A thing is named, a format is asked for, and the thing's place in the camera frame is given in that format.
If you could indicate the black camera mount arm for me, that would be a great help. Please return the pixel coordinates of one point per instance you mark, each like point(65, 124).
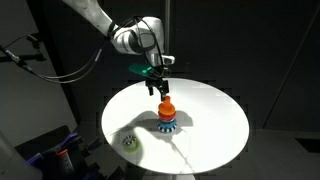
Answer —
point(33, 50)

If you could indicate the purple device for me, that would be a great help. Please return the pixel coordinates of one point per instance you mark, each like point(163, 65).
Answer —
point(50, 160)

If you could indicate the grey vertical pole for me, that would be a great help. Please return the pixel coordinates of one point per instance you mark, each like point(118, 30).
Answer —
point(167, 23)

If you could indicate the orange stacking toy pole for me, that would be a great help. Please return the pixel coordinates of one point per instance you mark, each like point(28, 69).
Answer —
point(167, 99)

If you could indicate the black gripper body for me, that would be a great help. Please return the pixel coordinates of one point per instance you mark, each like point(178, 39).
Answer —
point(156, 81)

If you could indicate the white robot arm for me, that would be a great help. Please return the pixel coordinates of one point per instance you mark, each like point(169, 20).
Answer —
point(133, 36)

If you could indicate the orange capped container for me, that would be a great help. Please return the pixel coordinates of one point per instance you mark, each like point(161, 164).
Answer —
point(64, 160)

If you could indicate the green wrist camera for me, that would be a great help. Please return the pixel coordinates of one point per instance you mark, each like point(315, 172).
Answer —
point(140, 69)

